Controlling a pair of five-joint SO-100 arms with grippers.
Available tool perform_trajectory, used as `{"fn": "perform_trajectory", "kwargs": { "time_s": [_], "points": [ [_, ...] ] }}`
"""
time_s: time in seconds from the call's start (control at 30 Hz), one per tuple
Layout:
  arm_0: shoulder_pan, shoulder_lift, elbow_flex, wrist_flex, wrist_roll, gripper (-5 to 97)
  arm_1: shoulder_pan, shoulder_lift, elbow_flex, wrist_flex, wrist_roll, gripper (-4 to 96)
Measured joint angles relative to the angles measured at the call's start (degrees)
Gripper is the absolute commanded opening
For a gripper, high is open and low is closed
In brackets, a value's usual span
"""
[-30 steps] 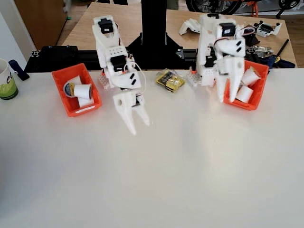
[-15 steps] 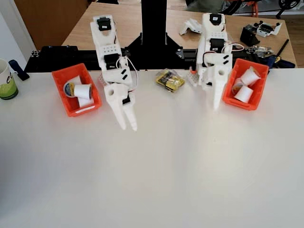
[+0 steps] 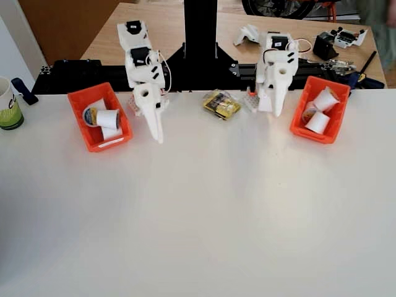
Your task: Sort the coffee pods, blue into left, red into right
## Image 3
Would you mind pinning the silver metal clamp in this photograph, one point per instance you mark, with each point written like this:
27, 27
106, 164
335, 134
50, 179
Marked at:
340, 65

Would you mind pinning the white green mug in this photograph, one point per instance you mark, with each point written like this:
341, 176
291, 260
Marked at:
9, 105

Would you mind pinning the white pod blue yellow lid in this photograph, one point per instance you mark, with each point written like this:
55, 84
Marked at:
89, 116

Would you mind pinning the black camera mast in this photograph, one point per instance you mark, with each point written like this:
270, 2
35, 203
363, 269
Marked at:
200, 31

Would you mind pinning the black bicycle wheel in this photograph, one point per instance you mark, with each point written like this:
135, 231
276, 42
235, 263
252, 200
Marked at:
263, 9

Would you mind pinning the white printed robot part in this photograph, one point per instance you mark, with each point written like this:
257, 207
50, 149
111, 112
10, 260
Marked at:
247, 34

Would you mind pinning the white part with electronics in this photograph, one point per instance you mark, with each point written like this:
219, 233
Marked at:
346, 38

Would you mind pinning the yellow black sachet bundle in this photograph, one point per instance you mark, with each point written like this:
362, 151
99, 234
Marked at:
221, 106

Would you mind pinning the blue yellow bar clamp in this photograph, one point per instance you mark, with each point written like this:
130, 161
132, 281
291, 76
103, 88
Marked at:
355, 79

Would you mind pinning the black aluminium rail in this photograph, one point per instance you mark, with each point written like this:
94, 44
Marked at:
62, 85

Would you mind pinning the black printed part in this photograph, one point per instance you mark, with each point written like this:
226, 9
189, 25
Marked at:
323, 46

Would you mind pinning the orange metal stand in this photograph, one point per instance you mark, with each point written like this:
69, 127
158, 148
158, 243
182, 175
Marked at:
333, 12

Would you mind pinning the orange plastic bin white label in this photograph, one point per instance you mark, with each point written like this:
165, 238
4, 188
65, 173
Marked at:
77, 105

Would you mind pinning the white coffee pod blue lid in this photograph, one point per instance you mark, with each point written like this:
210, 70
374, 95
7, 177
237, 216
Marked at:
111, 133

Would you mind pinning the black flat box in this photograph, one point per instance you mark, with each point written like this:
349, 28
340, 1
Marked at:
77, 64

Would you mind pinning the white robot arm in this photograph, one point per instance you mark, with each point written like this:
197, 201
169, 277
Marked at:
261, 71
128, 34

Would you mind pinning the person in dark green clothes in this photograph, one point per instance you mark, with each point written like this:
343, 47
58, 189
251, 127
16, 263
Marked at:
383, 28

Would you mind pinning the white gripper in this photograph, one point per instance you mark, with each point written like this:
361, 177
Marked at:
147, 100
276, 84

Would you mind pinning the wooden cabinet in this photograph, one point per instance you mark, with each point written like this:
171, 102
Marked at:
52, 28

